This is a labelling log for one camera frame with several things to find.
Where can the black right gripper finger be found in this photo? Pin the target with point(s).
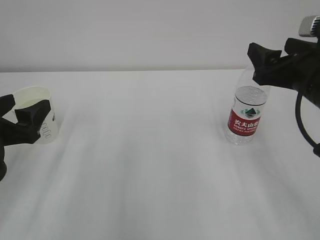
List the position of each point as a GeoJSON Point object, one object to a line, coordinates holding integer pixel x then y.
{"type": "Point", "coordinates": [295, 47]}
{"type": "Point", "coordinates": [264, 60]}

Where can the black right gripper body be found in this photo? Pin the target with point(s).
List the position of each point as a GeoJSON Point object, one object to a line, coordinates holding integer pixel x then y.
{"type": "Point", "coordinates": [288, 72]}

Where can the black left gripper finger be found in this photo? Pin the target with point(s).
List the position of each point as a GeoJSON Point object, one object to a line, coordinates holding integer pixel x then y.
{"type": "Point", "coordinates": [30, 119]}
{"type": "Point", "coordinates": [7, 102]}

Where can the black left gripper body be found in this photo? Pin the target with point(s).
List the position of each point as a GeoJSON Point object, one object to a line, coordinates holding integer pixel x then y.
{"type": "Point", "coordinates": [18, 133]}

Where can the white paper cup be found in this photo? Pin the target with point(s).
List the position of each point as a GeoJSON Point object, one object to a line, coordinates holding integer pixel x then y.
{"type": "Point", "coordinates": [29, 96]}

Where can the clear Nongfu Spring water bottle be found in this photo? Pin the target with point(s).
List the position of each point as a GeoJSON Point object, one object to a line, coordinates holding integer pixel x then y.
{"type": "Point", "coordinates": [249, 101]}

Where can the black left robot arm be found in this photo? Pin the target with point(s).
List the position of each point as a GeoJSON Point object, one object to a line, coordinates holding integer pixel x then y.
{"type": "Point", "coordinates": [2, 162]}

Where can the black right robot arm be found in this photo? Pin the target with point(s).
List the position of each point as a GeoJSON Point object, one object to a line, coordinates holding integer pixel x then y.
{"type": "Point", "coordinates": [312, 92]}

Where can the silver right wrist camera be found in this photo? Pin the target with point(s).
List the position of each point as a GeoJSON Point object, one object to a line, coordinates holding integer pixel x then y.
{"type": "Point", "coordinates": [308, 26]}

